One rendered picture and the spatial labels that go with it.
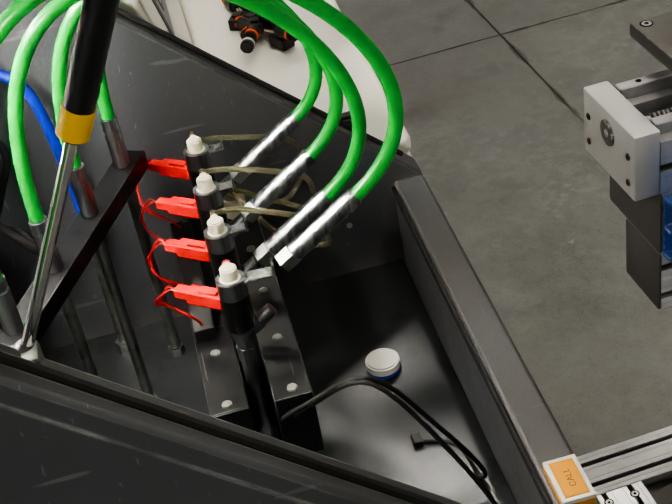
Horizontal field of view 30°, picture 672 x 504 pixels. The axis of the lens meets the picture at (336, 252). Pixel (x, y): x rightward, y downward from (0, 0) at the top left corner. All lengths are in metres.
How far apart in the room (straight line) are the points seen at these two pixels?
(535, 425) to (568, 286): 1.67
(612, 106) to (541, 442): 0.51
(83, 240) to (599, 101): 0.65
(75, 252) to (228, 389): 0.20
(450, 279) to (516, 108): 2.14
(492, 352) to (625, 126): 0.37
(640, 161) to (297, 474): 0.77
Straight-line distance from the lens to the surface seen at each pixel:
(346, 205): 1.13
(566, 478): 1.12
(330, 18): 1.04
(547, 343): 2.69
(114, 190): 1.32
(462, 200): 3.13
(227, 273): 1.15
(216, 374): 1.24
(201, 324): 1.28
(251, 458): 0.83
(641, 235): 1.63
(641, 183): 1.52
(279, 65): 1.74
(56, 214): 0.73
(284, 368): 1.23
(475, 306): 1.31
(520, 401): 1.21
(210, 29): 1.88
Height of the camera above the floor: 1.79
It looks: 36 degrees down
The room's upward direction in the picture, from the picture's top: 10 degrees counter-clockwise
